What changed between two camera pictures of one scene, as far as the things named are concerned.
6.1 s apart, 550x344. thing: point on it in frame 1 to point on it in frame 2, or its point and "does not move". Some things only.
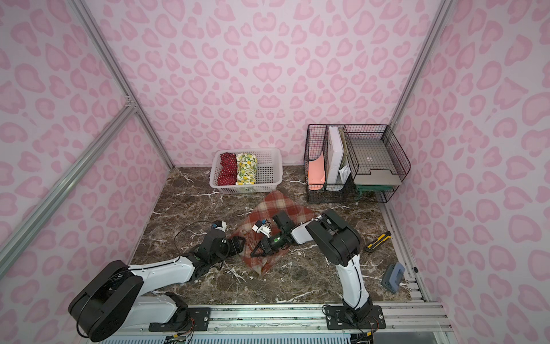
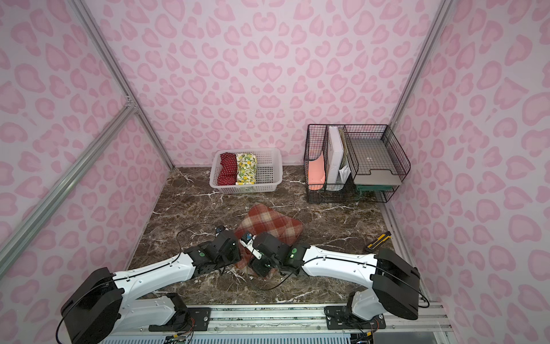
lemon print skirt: [246, 168] does not move
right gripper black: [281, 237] to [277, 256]
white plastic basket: [268, 175] does not move
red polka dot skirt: [228, 174] does not move
